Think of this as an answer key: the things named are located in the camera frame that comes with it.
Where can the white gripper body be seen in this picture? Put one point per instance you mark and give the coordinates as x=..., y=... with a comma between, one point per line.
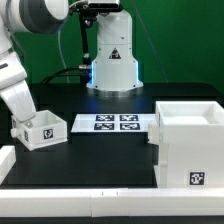
x=14, y=89

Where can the white drawer with knob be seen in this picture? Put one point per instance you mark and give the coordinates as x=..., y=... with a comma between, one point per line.
x=47, y=129

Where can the tall white drawer cabinet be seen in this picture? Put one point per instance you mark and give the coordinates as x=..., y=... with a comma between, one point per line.
x=190, y=140

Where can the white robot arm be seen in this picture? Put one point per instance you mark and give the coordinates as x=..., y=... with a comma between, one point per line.
x=113, y=69

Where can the white marker tag plate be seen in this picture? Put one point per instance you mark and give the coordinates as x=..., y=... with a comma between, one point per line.
x=111, y=123

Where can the white U-shaped border fence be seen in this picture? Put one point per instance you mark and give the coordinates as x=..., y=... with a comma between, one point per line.
x=111, y=202

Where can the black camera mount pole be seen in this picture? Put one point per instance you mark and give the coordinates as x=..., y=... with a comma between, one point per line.
x=85, y=36

